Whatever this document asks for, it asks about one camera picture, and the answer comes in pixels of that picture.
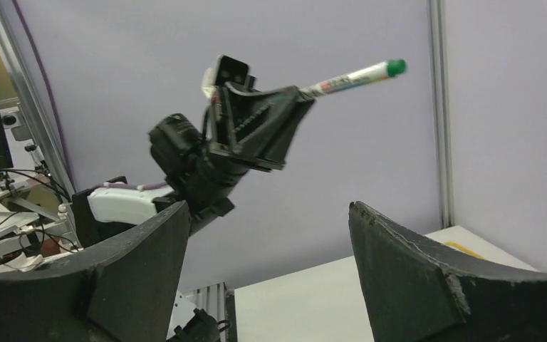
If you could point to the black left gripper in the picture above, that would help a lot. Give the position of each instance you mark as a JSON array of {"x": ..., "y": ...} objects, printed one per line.
[{"x": 255, "y": 129}]

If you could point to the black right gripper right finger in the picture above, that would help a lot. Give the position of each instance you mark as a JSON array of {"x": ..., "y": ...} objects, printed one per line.
[{"x": 417, "y": 289}]

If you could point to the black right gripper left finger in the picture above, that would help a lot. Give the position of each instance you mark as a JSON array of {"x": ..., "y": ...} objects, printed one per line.
[{"x": 120, "y": 289}]

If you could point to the yellow-framed whiteboard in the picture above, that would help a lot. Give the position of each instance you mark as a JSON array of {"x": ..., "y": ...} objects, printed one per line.
[{"x": 464, "y": 250}]

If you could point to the green whiteboard marker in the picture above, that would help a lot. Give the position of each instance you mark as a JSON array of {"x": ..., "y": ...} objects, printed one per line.
[{"x": 372, "y": 74}]

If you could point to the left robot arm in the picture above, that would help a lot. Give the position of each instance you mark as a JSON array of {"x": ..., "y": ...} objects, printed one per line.
[{"x": 192, "y": 175}]

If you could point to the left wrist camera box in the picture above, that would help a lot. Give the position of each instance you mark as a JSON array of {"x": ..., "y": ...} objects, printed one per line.
[{"x": 224, "y": 69}]

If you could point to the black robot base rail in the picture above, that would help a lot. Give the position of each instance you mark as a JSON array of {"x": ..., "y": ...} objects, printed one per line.
[{"x": 205, "y": 314}]

